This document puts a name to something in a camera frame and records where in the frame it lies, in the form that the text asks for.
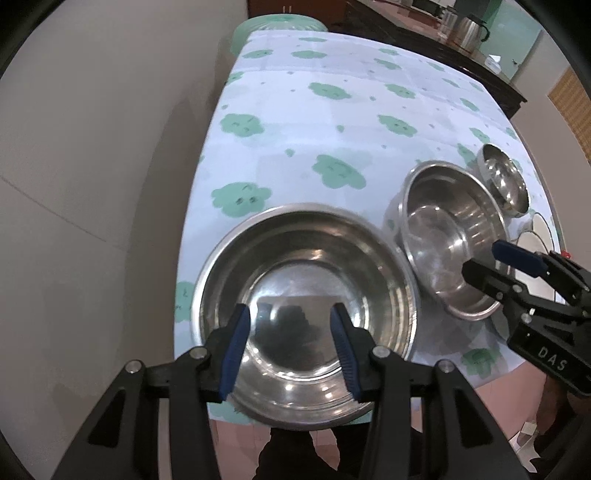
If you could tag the green plastic stool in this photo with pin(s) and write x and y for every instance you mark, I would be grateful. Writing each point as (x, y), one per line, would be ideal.
(272, 25)

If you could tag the medium steel bowl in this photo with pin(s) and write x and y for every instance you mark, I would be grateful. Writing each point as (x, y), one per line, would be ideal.
(443, 230)

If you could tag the person's right forearm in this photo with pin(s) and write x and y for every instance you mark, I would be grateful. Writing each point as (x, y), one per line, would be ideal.
(556, 406)

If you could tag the large steel bowl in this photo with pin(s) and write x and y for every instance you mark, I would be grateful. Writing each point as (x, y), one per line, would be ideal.
(295, 272)

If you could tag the small steel bowl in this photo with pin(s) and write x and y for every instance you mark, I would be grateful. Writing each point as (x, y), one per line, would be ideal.
(505, 177)

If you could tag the green cloud print tablecloth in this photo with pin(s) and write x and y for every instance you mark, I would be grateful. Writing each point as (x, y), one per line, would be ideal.
(323, 115)

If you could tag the steel kettle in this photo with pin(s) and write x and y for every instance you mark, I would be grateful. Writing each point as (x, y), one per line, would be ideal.
(468, 32)

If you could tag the white steel-rimmed plate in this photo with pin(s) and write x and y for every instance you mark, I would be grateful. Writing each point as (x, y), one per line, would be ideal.
(535, 237)

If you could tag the person's leg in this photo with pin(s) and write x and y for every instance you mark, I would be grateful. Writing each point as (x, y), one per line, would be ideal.
(295, 454)

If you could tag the woven bamboo blind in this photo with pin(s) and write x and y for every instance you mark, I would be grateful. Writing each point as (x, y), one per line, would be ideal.
(575, 110)

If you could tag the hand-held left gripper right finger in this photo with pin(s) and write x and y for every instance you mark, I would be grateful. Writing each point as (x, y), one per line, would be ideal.
(344, 346)

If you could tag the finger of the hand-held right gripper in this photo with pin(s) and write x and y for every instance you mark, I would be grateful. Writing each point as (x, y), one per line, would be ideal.
(485, 277)
(517, 256)

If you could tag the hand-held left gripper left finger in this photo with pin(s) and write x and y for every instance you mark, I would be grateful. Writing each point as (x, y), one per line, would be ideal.
(236, 341)

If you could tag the dark wooden sideboard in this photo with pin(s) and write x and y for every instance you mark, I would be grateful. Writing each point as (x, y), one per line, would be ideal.
(415, 39)

